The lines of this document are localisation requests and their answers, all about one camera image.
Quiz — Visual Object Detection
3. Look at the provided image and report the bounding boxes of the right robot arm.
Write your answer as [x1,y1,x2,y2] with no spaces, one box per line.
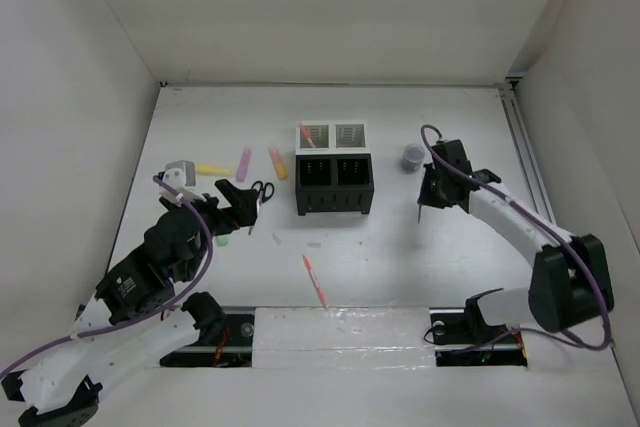
[418,140,615,333]

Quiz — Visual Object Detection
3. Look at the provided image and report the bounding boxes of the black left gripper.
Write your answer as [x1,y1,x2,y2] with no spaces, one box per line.
[165,178,259,280]

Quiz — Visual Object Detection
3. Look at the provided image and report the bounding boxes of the black slotted organizer box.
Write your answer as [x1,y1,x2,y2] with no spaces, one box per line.
[295,153,375,216]

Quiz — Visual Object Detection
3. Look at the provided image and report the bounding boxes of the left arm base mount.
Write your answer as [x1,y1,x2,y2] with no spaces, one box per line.
[160,306,256,369]

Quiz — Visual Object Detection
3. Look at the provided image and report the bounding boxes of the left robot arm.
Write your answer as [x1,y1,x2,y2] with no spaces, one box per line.
[1,171,274,426]

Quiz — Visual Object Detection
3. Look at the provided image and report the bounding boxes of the black handled scissors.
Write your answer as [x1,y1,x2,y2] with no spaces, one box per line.
[251,180,275,217]

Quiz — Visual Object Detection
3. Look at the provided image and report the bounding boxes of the yellow highlighter marker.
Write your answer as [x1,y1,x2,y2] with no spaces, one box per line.
[195,164,236,177]

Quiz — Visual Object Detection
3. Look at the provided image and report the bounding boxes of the purple highlighter marker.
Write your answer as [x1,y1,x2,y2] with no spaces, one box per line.
[236,146,252,183]

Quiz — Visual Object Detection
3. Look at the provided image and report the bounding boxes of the white slotted organizer box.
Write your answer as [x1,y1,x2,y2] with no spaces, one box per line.
[295,120,370,155]

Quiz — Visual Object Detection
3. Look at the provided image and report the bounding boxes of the orange highlighter marker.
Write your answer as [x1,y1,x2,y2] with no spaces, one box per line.
[268,145,288,181]

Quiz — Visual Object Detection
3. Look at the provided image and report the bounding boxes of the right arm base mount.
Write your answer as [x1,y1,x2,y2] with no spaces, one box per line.
[423,289,528,367]

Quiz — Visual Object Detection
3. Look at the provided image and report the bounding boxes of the aluminium rail right side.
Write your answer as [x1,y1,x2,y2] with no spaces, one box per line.
[497,77,556,223]

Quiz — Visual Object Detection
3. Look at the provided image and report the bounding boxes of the red pen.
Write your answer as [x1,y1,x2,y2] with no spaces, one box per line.
[299,123,315,148]
[302,255,328,309]

